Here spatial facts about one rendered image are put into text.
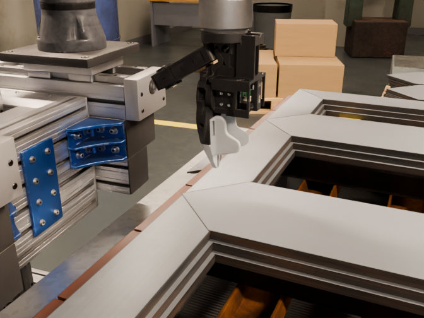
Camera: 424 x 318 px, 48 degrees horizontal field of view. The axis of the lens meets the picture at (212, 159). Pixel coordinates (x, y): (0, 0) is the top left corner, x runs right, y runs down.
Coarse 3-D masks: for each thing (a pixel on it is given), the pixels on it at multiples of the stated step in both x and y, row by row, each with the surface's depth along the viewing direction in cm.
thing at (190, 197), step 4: (188, 192) 81; (192, 192) 81; (196, 192) 81; (200, 192) 81; (184, 196) 80; (188, 196) 80; (192, 196) 80; (196, 196) 80; (188, 200) 78; (192, 200) 78
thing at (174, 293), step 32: (288, 160) 102; (352, 160) 102; (384, 160) 100; (416, 160) 98; (192, 256) 65; (224, 256) 68; (256, 256) 67; (288, 256) 66; (192, 288) 63; (320, 288) 64; (352, 288) 62; (384, 288) 61; (416, 288) 60
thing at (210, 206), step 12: (204, 192) 81; (216, 192) 81; (228, 192) 81; (240, 192) 81; (192, 204) 77; (204, 204) 77; (216, 204) 77; (228, 204) 77; (204, 216) 73; (216, 216) 73
